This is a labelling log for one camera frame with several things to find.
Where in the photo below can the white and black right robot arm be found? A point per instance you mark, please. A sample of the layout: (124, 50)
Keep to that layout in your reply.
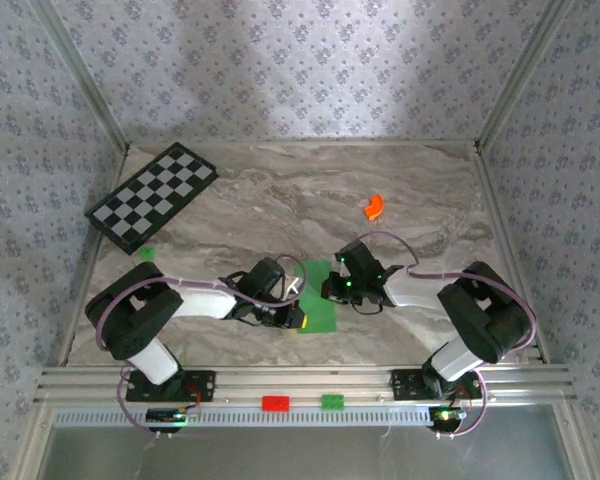
(455, 360)

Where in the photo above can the orange curved block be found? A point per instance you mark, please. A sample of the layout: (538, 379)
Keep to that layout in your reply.
(375, 206)

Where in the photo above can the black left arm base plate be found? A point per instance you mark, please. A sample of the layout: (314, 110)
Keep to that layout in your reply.
(200, 385)

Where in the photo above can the wide aluminium mounting rail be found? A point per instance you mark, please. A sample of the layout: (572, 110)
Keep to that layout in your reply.
(305, 380)

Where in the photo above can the green toy brick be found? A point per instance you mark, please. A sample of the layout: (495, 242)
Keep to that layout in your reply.
(332, 402)

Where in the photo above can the red toy brick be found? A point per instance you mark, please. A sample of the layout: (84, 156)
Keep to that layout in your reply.
(276, 403)

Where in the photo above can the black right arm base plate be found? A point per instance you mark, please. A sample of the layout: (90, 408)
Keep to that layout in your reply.
(405, 385)

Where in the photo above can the small green block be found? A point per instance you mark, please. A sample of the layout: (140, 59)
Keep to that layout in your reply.
(147, 253)

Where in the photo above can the aluminium frame profile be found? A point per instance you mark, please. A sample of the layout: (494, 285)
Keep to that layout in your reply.
(521, 75)
(500, 215)
(82, 300)
(305, 142)
(85, 75)

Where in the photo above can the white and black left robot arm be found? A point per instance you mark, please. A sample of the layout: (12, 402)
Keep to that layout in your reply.
(200, 305)

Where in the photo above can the black and grey checkerboard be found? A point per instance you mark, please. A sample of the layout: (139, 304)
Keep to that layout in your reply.
(150, 197)

